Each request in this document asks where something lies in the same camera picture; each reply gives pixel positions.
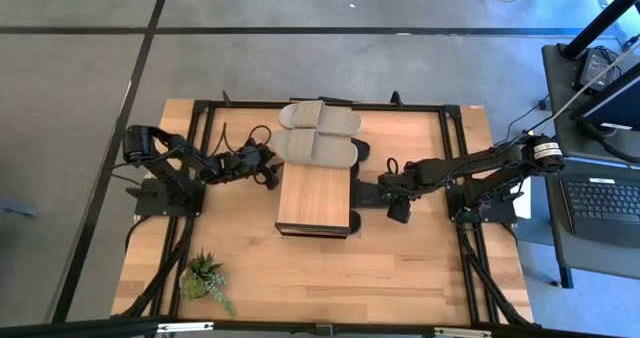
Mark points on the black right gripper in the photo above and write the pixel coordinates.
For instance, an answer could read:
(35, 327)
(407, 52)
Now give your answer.
(402, 183)

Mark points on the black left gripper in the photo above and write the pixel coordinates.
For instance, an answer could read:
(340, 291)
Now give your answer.
(242, 163)

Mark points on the beige rubber slide sandal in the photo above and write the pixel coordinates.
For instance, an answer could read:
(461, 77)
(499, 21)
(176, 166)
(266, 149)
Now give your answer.
(310, 148)
(320, 118)

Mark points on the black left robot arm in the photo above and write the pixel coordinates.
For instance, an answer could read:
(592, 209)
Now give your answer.
(175, 153)

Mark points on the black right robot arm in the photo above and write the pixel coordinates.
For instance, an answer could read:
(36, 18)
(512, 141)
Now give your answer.
(480, 160)

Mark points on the small green potted plant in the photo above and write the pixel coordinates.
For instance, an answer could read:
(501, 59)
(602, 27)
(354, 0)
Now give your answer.
(202, 278)

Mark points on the white paper sheet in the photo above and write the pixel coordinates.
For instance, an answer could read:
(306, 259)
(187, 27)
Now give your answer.
(522, 208)

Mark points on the grey side desk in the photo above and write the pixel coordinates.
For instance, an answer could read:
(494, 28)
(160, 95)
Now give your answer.
(565, 258)

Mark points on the black laptop keyboard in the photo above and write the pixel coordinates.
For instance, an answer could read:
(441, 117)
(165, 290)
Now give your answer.
(600, 203)

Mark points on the black rig beam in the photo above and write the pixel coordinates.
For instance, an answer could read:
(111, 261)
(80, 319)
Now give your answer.
(75, 328)

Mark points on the grey floor object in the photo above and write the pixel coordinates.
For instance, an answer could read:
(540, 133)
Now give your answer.
(17, 209)

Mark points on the black power adapter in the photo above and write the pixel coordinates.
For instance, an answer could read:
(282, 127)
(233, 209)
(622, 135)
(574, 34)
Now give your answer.
(595, 68)

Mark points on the dark computer monitor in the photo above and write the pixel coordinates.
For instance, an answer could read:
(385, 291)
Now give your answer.
(615, 103)

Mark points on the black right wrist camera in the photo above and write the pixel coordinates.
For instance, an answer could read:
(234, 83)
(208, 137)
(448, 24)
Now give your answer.
(399, 212)

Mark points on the wooden shelf with black frame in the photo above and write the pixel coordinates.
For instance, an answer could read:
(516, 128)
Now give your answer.
(312, 198)

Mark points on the black aluminium table frame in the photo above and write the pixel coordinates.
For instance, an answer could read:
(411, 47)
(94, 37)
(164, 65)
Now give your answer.
(425, 107)

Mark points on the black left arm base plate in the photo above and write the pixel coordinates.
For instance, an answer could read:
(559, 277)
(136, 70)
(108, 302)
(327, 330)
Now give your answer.
(150, 203)

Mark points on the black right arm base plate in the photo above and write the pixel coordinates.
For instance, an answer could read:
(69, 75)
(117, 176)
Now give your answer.
(500, 208)

